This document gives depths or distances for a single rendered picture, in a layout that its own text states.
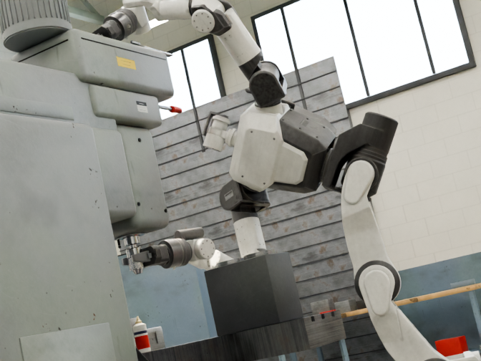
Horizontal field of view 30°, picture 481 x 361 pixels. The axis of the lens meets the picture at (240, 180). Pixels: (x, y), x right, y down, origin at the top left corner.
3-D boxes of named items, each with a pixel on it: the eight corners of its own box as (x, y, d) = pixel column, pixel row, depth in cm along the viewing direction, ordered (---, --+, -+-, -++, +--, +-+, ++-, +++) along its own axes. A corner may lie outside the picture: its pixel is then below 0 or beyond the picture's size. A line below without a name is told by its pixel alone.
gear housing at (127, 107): (105, 147, 293) (99, 118, 294) (164, 125, 281) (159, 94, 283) (33, 140, 264) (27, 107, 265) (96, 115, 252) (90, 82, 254)
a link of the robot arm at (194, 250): (167, 267, 283) (196, 263, 290) (189, 266, 275) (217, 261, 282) (163, 231, 283) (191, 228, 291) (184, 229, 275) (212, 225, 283)
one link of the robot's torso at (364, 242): (404, 301, 296) (383, 163, 302) (403, 303, 279) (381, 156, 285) (358, 307, 299) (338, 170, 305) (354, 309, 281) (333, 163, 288)
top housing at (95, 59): (116, 121, 303) (107, 76, 306) (178, 97, 290) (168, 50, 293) (15, 107, 262) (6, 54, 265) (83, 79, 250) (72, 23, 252)
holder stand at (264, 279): (242, 331, 261) (227, 263, 264) (304, 317, 248) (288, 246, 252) (217, 337, 251) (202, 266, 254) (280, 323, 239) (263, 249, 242)
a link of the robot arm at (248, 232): (256, 289, 309) (242, 229, 317) (283, 277, 301) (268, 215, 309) (233, 289, 301) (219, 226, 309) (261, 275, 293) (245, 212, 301)
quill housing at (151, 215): (122, 242, 284) (103, 145, 289) (175, 226, 274) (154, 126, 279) (83, 243, 267) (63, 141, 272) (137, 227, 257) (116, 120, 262)
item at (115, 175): (76, 236, 269) (60, 152, 273) (140, 215, 257) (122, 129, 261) (31, 237, 252) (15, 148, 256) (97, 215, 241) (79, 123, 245)
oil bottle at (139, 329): (143, 352, 270) (136, 316, 272) (153, 350, 269) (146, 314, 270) (134, 354, 267) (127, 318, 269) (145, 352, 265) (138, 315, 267)
